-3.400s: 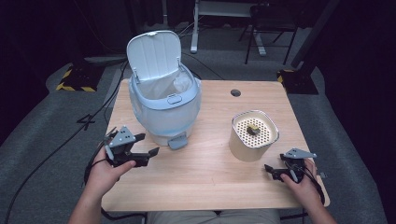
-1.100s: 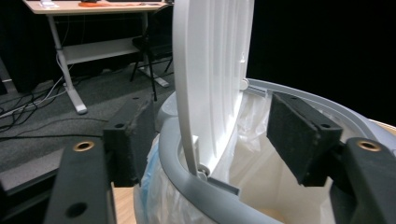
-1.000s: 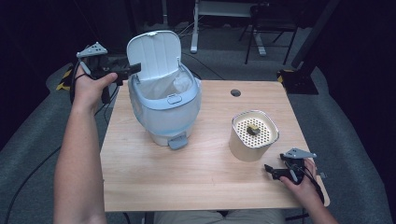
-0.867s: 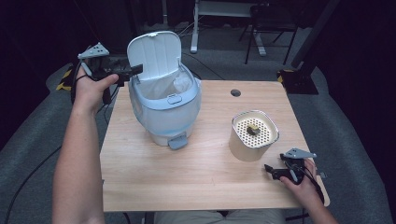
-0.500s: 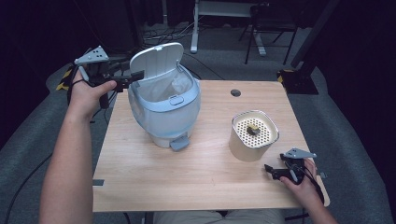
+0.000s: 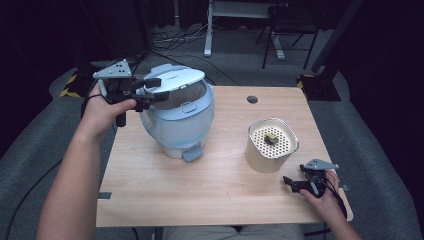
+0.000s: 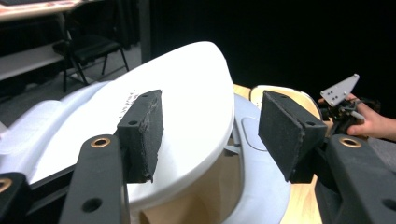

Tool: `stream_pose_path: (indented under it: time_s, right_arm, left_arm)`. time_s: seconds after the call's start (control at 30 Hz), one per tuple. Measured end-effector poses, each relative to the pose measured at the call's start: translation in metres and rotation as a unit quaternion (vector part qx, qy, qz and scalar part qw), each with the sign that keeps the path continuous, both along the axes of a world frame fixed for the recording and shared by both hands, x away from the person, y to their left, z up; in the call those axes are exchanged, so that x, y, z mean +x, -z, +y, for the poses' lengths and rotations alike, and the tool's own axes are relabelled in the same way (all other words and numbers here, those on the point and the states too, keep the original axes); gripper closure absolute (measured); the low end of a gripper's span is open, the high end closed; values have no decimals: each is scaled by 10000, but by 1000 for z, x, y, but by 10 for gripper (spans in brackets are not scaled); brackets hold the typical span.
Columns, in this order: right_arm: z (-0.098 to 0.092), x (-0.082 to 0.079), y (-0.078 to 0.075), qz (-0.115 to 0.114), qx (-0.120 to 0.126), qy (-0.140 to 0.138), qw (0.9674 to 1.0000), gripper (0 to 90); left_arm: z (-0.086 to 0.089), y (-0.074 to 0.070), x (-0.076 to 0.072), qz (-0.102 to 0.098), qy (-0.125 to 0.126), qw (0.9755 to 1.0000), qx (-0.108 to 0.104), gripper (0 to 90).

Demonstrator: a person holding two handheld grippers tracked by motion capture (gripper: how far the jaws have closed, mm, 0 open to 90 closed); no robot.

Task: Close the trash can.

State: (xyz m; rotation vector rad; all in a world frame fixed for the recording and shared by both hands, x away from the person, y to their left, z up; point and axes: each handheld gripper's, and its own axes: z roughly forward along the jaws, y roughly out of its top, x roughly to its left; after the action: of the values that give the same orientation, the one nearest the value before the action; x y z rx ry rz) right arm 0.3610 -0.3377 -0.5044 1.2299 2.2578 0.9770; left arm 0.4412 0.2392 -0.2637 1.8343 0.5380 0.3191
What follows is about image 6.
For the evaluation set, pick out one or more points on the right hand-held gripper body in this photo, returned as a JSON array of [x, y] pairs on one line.
[[318, 178]]

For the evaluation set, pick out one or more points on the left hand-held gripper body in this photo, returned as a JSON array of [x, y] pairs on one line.
[[115, 86]]

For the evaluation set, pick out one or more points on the blue and white pedal bin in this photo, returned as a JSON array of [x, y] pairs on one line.
[[180, 128]]

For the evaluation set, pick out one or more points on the beige container with perforated strainer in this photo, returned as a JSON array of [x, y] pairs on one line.
[[261, 159]]

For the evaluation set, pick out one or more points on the dark wet tea residue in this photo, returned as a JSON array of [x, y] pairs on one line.
[[271, 139]]

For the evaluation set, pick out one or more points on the person's right hand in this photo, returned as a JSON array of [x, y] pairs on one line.
[[325, 203]]

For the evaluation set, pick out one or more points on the person's left hand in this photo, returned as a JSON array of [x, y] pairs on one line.
[[100, 115]]

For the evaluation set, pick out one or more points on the grey tape piece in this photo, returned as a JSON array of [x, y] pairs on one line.
[[346, 187]]

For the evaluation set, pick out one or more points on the stand base with hazard tape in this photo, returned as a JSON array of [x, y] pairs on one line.
[[75, 87], [318, 88]]

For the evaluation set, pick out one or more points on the black chair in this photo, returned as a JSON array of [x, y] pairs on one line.
[[290, 28]]

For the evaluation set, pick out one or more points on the white desk frame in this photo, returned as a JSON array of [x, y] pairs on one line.
[[208, 36]]

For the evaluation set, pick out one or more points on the dark slanted stand post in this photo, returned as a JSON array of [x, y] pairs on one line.
[[336, 33]]

